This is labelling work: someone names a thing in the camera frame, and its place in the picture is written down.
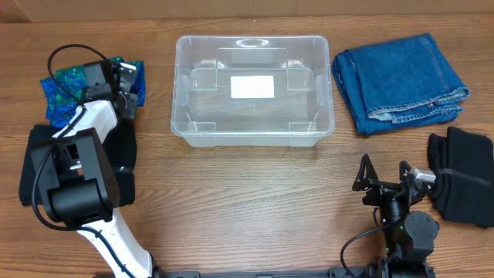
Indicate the black cloth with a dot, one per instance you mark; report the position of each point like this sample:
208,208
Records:
463,165
38,133
120,146

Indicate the white label in bin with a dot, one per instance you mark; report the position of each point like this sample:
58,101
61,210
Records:
252,87

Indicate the folded blue denim jeans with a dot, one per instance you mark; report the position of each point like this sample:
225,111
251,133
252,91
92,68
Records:
398,84

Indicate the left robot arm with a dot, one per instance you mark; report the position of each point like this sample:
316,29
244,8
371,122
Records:
85,173

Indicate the blue green sequin cloth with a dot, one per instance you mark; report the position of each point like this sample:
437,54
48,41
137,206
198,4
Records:
63,92

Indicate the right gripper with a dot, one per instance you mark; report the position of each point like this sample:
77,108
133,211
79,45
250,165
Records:
367,179

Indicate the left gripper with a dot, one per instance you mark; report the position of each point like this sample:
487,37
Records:
131,103

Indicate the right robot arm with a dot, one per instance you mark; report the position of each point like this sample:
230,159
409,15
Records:
409,235

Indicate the clear plastic storage bin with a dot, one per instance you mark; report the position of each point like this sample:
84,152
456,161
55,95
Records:
204,114

